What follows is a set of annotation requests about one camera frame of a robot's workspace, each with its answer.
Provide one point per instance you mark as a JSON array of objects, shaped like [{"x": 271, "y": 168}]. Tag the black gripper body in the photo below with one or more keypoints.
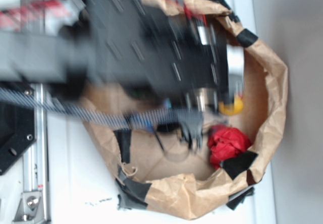
[{"x": 189, "y": 62}]

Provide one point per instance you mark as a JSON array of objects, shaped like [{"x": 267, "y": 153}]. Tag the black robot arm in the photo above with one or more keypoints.
[{"x": 151, "y": 54}]

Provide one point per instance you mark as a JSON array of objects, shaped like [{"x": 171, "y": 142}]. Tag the yellow rubber duck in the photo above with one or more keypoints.
[{"x": 233, "y": 108}]

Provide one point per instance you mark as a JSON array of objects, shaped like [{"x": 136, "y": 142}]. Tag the crumpled red paper ball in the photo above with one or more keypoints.
[{"x": 225, "y": 142}]

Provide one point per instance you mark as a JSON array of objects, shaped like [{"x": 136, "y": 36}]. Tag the brown paper bag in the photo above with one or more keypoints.
[{"x": 181, "y": 183}]

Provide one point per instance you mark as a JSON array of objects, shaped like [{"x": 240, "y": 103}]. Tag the black octagonal mount plate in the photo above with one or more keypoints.
[{"x": 17, "y": 132}]

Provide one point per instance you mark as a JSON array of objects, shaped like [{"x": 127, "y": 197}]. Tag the aluminium extrusion rail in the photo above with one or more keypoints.
[{"x": 34, "y": 205}]

